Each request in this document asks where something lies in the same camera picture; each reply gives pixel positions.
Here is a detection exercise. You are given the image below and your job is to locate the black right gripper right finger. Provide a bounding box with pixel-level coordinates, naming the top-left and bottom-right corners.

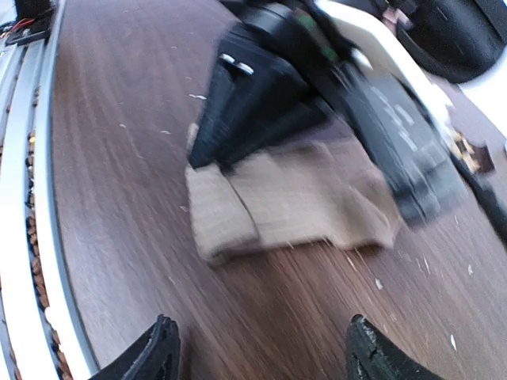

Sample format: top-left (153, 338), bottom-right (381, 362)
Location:
top-left (345, 314), bottom-right (442, 380)

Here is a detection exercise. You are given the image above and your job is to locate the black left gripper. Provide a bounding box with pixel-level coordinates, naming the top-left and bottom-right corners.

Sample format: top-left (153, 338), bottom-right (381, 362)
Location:
top-left (188, 2), bottom-right (341, 169)

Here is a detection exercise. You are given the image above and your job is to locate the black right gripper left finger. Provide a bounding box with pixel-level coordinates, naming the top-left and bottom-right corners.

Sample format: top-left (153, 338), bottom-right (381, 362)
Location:
top-left (90, 314), bottom-right (181, 380)

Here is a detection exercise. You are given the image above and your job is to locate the tan ribbed sock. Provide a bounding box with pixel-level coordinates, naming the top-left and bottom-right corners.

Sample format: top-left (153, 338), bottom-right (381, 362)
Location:
top-left (185, 139), bottom-right (402, 265)

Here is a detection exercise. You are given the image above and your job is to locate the brown argyle patterned sock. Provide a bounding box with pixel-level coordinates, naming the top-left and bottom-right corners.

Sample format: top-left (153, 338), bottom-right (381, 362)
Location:
top-left (451, 131), bottom-right (495, 175)

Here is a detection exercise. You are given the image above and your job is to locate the aluminium front rail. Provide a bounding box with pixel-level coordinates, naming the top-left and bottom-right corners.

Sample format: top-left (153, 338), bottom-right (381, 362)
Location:
top-left (1, 1), bottom-right (98, 379)

